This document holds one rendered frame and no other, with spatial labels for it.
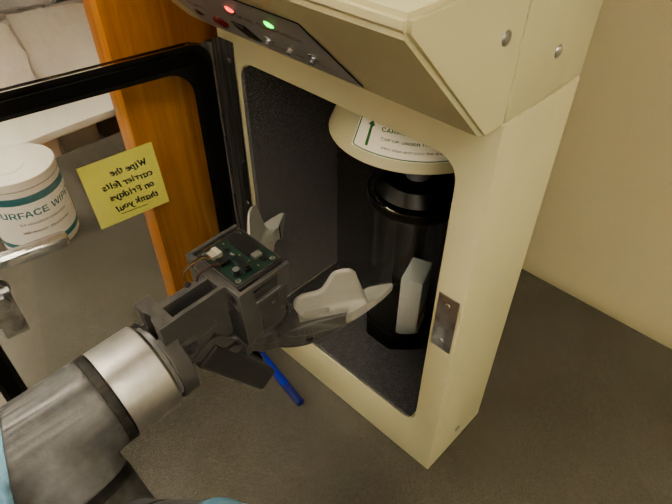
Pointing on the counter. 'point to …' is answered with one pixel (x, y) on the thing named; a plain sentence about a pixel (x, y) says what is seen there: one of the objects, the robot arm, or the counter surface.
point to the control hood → (420, 51)
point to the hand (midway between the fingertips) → (336, 251)
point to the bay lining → (305, 177)
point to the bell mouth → (384, 146)
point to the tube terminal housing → (461, 213)
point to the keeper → (444, 322)
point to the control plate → (290, 35)
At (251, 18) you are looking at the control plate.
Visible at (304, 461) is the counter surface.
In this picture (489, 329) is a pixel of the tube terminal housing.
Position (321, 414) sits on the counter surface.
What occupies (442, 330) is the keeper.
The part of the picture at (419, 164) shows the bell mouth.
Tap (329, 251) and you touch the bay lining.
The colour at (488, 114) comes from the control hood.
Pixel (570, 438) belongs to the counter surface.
